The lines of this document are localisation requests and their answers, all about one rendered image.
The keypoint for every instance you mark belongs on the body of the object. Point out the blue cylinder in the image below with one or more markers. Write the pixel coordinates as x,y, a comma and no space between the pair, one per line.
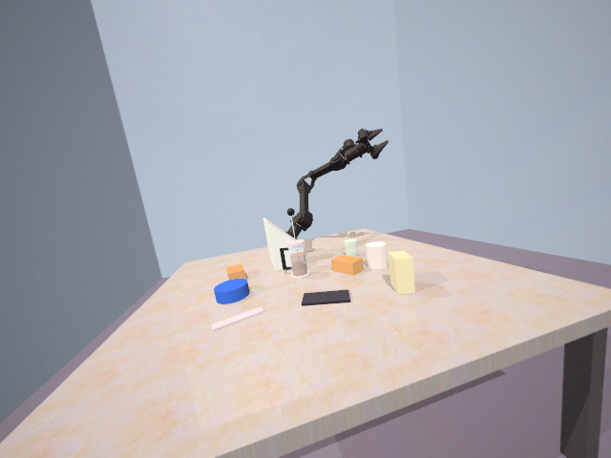
231,291

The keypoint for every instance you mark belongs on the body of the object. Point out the white flat bar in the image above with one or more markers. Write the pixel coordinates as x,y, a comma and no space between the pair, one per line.
237,318

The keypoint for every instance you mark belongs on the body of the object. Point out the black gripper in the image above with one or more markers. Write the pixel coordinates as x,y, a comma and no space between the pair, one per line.
364,147

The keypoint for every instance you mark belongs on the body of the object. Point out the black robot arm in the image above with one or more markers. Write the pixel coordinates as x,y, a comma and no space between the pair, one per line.
304,218

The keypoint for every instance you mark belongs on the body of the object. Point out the french press coffee maker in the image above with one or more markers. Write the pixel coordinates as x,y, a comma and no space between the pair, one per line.
297,255

